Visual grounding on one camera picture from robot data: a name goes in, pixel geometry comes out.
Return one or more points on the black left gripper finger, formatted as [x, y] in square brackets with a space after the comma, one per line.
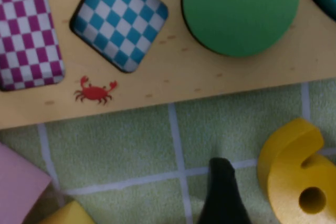
[223, 190]

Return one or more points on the green checkered tablecloth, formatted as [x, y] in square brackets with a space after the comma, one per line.
[118, 150]

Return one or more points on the yellow number six piece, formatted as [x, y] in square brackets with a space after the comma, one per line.
[283, 176]

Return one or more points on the green circle piece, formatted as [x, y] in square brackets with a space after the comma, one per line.
[241, 11]

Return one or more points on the yellow cube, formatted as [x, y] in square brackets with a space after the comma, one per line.
[71, 214]

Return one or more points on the light pink cube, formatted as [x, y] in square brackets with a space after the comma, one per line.
[18, 182]

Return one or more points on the wooden number shape puzzle board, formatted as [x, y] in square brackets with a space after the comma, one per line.
[168, 77]

